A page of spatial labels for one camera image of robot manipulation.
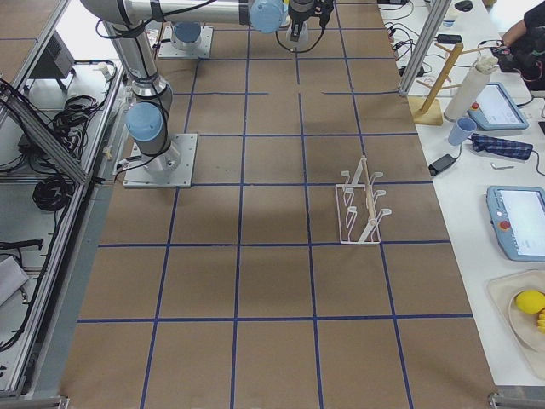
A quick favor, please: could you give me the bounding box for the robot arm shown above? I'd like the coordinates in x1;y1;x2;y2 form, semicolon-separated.
83;1;334;187
171;22;201;49

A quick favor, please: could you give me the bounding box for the beige tray with bowl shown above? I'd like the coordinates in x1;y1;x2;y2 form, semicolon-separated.
487;269;544;380

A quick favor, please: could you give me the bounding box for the yellow lemon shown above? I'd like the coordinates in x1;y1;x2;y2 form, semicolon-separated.
515;290;545;314

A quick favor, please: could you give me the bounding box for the blue cup on side table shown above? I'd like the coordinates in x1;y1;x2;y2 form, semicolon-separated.
447;117;477;146

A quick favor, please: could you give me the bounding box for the wooden mug tree stand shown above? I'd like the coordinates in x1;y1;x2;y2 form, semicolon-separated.
408;42;480;126

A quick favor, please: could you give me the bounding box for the blue teach pendant far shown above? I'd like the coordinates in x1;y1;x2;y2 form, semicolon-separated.
468;82;529;131

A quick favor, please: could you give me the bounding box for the blue plaid cloth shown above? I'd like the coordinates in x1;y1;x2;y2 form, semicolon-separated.
471;134;533;160

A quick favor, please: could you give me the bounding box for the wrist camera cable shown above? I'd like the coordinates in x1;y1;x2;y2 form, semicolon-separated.
274;3;333;55

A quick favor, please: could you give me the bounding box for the blue teach pendant near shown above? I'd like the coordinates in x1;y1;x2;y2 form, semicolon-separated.
486;186;544;262

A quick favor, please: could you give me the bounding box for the blue teach pendant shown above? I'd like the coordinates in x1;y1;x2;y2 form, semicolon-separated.
468;82;529;131
486;186;544;262

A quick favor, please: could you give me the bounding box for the white wire cup rack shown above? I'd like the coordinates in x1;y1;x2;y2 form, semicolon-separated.
334;156;392;245

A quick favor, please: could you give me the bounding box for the black power adapter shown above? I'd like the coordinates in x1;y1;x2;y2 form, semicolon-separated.
428;154;457;176

